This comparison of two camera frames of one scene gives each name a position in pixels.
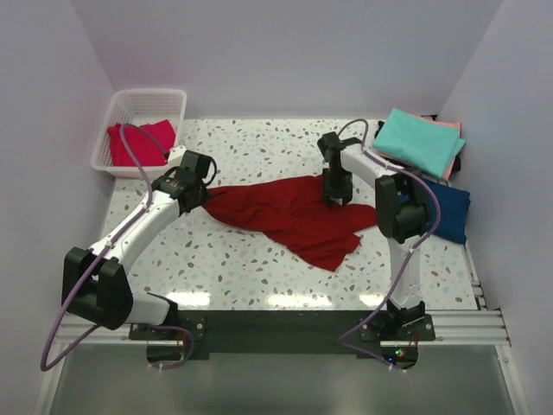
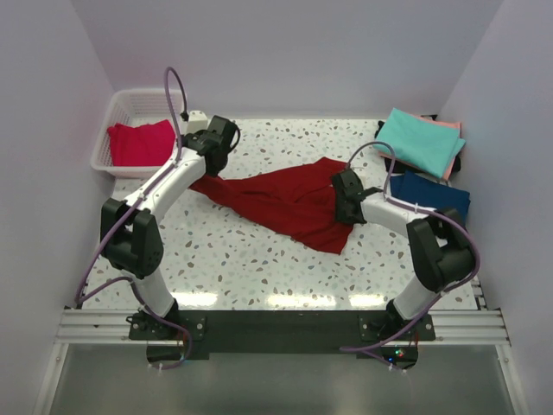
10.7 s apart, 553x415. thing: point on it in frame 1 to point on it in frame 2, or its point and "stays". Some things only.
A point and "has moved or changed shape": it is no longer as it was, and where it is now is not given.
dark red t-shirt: x=295 y=213 has moved or changed shape
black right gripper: x=345 y=193 to x=340 y=215
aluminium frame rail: x=486 y=328 stays
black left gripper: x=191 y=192 to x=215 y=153
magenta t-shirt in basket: x=149 y=143 stays
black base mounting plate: x=172 y=337 stays
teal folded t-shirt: x=425 y=145 stays
